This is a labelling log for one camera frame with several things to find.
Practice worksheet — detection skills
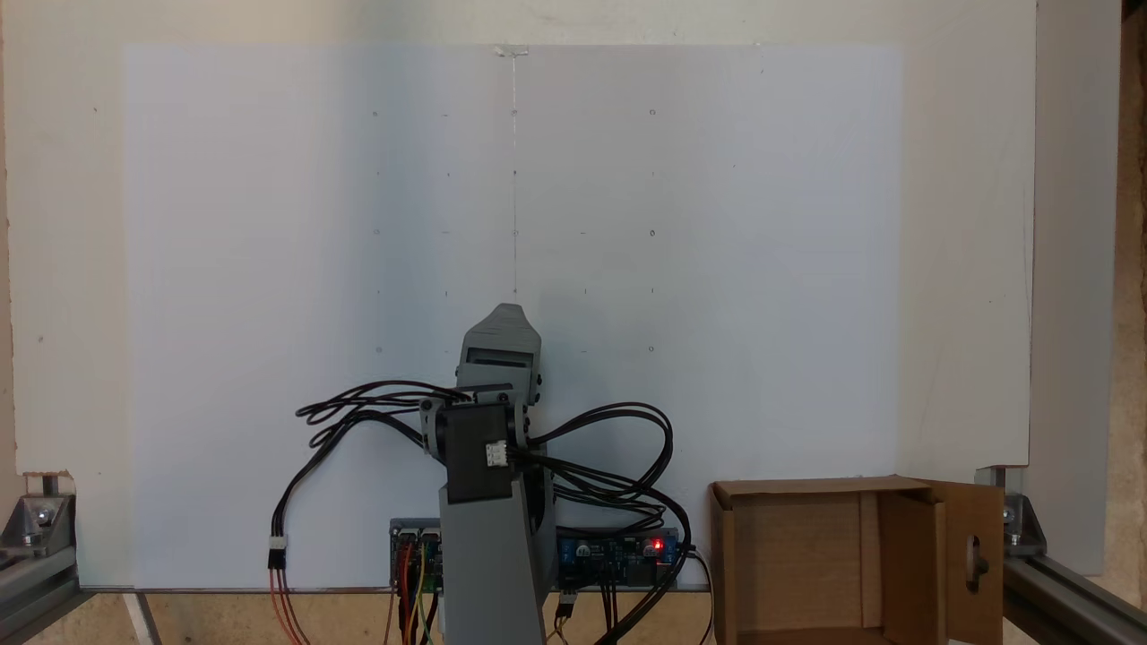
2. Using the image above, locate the black cable with white connector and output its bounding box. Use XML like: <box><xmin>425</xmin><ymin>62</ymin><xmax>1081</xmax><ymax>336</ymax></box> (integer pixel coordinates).
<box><xmin>267</xmin><ymin>394</ymin><xmax>449</xmax><ymax>571</ymax></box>

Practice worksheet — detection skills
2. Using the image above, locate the metal corner bracket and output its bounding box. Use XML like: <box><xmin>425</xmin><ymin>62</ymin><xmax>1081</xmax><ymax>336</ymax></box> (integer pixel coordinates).
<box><xmin>975</xmin><ymin>464</ymin><xmax>1049</xmax><ymax>558</ymax></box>
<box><xmin>0</xmin><ymin>473</ymin><xmax>78</xmax><ymax>558</ymax></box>

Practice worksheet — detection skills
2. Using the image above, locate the large white paper sheet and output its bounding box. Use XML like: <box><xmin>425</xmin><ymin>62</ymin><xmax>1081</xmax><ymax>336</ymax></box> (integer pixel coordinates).
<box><xmin>121</xmin><ymin>43</ymin><xmax>904</xmax><ymax>592</ymax></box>

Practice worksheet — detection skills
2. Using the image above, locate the brown cardboard box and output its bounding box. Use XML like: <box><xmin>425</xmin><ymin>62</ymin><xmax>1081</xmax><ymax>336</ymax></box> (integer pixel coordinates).
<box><xmin>708</xmin><ymin>475</ymin><xmax>1006</xmax><ymax>645</ymax></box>

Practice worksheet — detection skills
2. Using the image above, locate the black servo cable loop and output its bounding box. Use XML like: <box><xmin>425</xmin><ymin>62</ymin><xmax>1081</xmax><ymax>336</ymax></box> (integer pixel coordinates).
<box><xmin>527</xmin><ymin>401</ymin><xmax>693</xmax><ymax>540</ymax></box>
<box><xmin>294</xmin><ymin>380</ymin><xmax>472</xmax><ymax>449</ymax></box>

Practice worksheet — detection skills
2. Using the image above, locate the blue circuit board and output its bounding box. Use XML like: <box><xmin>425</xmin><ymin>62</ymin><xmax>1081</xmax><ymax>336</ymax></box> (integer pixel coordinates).
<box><xmin>554</xmin><ymin>527</ymin><xmax>682</xmax><ymax>590</ymax></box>

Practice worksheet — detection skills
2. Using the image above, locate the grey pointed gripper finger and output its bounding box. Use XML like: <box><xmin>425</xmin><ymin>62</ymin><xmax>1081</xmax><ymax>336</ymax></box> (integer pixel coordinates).
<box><xmin>462</xmin><ymin>303</ymin><xmax>543</xmax><ymax>350</ymax></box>

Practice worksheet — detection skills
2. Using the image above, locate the small control circuit board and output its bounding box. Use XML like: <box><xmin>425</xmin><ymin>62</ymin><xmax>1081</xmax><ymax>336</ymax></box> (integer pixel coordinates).
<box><xmin>389</xmin><ymin>518</ymin><xmax>445</xmax><ymax>594</ymax></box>

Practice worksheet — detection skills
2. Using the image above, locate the yellow jumper wire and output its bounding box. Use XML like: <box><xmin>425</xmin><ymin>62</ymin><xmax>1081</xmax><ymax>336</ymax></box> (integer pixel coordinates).
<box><xmin>414</xmin><ymin>542</ymin><xmax>433</xmax><ymax>645</ymax></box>

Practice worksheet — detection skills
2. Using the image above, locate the aluminium profile post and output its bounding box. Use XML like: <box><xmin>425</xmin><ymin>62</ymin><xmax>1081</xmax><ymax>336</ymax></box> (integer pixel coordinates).
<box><xmin>0</xmin><ymin>537</ymin><xmax>83</xmax><ymax>645</ymax></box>
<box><xmin>1002</xmin><ymin>551</ymin><xmax>1147</xmax><ymax>645</ymax></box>

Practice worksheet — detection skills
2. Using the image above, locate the orange red wire pair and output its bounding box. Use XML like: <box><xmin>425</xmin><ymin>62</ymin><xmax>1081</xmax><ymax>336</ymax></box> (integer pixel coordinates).
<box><xmin>269</xmin><ymin>566</ymin><xmax>313</xmax><ymax>645</ymax></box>

